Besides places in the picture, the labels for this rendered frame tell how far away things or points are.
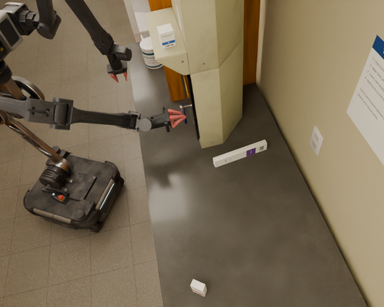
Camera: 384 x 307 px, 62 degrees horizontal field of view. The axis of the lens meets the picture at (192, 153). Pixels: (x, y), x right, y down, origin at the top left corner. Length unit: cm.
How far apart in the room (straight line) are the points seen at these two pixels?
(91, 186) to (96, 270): 59
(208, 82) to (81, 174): 154
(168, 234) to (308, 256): 56
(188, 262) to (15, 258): 173
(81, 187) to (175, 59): 154
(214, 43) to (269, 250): 81
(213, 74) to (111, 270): 163
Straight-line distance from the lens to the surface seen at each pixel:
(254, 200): 143
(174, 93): 179
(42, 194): 265
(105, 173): 253
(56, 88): 383
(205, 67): 124
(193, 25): 114
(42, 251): 272
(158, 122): 144
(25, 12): 178
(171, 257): 135
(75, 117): 123
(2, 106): 131
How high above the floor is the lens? 221
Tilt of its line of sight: 53 degrees down
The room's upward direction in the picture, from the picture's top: 11 degrees counter-clockwise
